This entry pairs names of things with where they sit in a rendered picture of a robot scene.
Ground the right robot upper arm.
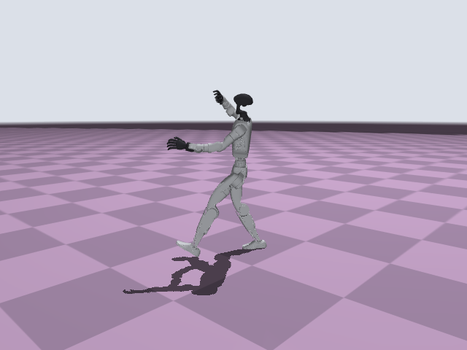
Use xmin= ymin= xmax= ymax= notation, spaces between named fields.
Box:
xmin=226 ymin=106 xmax=240 ymax=119

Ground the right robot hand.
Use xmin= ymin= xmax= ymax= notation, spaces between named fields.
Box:
xmin=213 ymin=90 xmax=223 ymax=104

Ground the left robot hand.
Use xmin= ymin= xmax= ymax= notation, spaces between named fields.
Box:
xmin=167 ymin=137 xmax=194 ymax=152

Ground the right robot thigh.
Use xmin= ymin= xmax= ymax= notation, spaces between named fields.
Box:
xmin=230 ymin=171 xmax=250 ymax=216

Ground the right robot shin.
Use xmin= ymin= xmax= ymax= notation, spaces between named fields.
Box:
xmin=237 ymin=213 xmax=260 ymax=243

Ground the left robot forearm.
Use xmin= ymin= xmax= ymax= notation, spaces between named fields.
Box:
xmin=188 ymin=142 xmax=223 ymax=153

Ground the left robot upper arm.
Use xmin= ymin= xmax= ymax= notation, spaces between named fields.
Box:
xmin=217 ymin=124 xmax=247 ymax=152

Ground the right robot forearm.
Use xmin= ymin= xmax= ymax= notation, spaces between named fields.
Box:
xmin=215 ymin=95 xmax=236 ymax=110

